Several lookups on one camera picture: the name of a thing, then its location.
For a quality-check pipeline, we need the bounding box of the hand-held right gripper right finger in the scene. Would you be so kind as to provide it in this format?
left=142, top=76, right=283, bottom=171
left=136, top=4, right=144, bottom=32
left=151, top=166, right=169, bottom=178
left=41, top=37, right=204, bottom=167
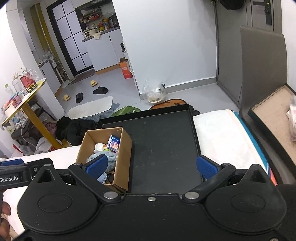
left=182, top=155, right=270, bottom=205

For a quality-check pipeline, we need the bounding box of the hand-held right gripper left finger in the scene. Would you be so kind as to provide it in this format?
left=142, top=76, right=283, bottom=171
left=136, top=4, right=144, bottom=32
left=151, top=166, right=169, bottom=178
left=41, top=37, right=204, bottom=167
left=35, top=154, right=121, bottom=204

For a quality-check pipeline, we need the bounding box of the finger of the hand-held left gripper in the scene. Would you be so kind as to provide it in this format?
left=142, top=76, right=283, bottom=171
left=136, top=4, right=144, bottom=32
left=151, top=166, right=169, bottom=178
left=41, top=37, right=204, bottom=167
left=0, top=158, right=53, bottom=171

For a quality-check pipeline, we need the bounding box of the cardboard box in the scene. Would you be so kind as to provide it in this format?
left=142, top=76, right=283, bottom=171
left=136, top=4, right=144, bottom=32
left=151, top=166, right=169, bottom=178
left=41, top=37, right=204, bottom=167
left=76, top=126, right=132, bottom=193

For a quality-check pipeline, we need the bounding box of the blue tissue pack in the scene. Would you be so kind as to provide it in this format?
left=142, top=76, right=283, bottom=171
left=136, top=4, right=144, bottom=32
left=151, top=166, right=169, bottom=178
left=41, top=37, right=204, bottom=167
left=107, top=135, right=121, bottom=152

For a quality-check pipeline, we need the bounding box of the black tray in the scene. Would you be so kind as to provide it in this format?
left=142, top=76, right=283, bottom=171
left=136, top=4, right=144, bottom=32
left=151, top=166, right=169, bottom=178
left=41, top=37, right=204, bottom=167
left=95, top=103, right=204, bottom=194

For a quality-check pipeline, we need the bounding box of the person's left hand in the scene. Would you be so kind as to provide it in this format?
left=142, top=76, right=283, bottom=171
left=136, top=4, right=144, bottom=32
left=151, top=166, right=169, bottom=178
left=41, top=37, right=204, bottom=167
left=0, top=200, right=11, bottom=241

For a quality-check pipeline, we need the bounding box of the fluffy blue-grey cloth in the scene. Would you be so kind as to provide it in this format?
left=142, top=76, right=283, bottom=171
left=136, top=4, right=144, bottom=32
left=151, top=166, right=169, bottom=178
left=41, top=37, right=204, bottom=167
left=86, top=152, right=118, bottom=173

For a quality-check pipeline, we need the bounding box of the white plastic bag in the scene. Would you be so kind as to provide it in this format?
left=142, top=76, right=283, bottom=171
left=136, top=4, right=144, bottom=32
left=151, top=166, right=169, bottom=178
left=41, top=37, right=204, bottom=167
left=35, top=137, right=56, bottom=154

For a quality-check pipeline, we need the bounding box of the white blanket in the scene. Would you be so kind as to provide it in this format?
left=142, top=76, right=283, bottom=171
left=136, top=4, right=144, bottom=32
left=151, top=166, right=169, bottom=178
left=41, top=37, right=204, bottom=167
left=0, top=109, right=277, bottom=235

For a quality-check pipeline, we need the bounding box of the black clothes pile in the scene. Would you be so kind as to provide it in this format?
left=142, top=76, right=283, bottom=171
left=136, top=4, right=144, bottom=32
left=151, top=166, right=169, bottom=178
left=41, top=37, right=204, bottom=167
left=56, top=116, right=100, bottom=147

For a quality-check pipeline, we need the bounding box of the yellow round table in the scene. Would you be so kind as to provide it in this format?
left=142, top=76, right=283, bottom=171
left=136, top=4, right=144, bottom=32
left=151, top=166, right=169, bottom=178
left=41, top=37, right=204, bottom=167
left=1, top=77, right=64, bottom=149

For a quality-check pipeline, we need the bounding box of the white floor mat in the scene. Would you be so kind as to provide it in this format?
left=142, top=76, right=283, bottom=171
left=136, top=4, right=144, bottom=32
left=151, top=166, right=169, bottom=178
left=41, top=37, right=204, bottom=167
left=67, top=95, right=114, bottom=118

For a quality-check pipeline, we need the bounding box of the green leaf cushion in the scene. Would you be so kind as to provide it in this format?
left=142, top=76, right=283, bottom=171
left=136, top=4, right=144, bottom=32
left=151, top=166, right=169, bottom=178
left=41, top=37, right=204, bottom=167
left=111, top=106, right=141, bottom=117

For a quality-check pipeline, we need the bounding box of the orange round mat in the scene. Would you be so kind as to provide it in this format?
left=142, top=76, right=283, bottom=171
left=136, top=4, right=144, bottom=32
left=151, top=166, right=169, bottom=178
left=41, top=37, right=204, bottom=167
left=148, top=98, right=188, bottom=110

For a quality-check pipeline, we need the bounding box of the clear bottle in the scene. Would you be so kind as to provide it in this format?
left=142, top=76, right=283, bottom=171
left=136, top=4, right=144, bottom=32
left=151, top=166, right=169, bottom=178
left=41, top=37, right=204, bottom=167
left=11, top=72, right=22, bottom=93

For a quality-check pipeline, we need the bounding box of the red box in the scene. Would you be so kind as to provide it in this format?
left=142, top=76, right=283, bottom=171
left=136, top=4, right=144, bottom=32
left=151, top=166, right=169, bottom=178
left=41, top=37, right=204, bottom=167
left=20, top=75, right=38, bottom=93

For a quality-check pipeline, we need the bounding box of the plastic bag with bowl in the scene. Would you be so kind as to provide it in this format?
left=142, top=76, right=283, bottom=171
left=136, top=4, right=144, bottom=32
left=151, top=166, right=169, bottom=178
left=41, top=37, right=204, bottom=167
left=142, top=79, right=167, bottom=104

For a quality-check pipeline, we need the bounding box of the small white cabinet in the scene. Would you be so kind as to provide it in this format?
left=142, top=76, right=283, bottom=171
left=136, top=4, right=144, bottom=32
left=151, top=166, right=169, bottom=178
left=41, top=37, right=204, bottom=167
left=38, top=61, right=62, bottom=90

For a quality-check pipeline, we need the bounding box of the clear plastic bag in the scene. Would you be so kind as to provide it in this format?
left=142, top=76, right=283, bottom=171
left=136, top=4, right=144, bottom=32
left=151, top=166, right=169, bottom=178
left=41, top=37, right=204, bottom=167
left=288, top=95, right=296, bottom=142

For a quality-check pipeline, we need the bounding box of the orange box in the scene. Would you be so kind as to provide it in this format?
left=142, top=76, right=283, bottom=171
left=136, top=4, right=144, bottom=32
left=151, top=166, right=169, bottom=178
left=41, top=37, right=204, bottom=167
left=119, top=58, right=133, bottom=79

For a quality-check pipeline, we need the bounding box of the white fan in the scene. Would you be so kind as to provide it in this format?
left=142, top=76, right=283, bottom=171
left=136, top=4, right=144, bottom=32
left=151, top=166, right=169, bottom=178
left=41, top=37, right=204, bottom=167
left=42, top=53, right=56, bottom=64

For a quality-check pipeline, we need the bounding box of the grey panel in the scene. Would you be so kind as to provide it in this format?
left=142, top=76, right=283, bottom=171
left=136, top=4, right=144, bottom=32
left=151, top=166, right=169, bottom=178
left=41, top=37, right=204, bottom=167
left=238, top=25, right=289, bottom=118

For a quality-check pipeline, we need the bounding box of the white kitchen cabinet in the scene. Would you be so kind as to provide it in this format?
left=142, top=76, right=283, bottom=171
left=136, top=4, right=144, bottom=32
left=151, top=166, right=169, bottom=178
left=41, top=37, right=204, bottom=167
left=82, top=28, right=126, bottom=72

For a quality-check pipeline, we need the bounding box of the grey door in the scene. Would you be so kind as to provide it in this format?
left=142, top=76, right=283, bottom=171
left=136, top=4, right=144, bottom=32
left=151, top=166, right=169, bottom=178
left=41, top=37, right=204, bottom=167
left=215, top=0, right=283, bottom=107

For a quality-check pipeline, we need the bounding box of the black framed glass door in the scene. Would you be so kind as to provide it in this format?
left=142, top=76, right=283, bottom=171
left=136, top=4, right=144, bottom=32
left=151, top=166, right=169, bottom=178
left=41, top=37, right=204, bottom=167
left=46, top=0, right=95, bottom=77

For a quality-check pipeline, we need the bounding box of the black hanging bag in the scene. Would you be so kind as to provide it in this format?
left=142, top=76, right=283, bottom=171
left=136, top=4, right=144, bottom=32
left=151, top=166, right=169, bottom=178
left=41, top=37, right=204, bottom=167
left=219, top=0, right=245, bottom=10

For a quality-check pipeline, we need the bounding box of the black door lock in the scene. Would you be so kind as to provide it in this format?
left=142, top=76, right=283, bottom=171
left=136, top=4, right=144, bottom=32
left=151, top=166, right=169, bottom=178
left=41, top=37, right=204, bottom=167
left=252, top=0, right=273, bottom=25

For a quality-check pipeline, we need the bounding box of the brown board with black frame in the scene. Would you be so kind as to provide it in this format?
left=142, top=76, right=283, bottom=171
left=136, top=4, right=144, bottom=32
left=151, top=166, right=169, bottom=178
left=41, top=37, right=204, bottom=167
left=247, top=83, right=296, bottom=186

